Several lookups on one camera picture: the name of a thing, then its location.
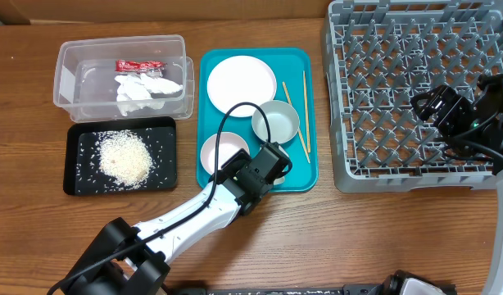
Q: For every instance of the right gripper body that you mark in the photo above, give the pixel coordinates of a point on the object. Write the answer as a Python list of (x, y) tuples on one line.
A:
[(424, 103)]

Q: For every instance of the teal serving tray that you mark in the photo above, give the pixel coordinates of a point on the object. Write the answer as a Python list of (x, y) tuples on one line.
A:
[(287, 65)]

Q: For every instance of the black plastic tray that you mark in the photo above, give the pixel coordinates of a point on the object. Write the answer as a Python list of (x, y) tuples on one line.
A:
[(75, 131)]

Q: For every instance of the white napkin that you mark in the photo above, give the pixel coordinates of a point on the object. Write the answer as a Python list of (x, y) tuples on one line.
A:
[(136, 88)]

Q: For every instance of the clear plastic bin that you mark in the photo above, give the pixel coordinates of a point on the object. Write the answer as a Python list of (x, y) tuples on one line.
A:
[(85, 83)]

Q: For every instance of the red snack wrapper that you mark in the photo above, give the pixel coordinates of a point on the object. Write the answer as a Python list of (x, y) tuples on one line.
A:
[(140, 67)]

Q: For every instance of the white paper cup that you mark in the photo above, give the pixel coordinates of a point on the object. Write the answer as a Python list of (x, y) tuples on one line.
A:
[(282, 178)]

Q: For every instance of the large white plate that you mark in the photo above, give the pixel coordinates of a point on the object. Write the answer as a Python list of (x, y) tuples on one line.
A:
[(241, 79)]

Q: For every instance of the wooden chopstick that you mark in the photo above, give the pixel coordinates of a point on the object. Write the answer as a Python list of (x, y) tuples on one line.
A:
[(306, 112), (287, 95)]

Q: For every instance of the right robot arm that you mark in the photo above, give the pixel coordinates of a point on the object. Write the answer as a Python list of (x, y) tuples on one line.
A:
[(474, 132)]

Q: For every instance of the grey dishwasher rack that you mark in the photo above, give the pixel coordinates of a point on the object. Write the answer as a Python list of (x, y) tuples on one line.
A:
[(377, 55)]

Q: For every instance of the pile of rice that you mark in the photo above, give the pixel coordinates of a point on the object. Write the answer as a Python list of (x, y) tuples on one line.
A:
[(124, 160)]

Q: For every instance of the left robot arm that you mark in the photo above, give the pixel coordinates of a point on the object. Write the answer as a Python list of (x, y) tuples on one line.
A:
[(124, 259)]

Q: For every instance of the grey bowl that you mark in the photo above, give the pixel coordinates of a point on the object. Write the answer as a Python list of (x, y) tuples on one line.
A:
[(282, 122)]

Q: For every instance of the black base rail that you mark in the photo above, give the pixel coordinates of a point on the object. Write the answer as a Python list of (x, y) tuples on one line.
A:
[(349, 289)]

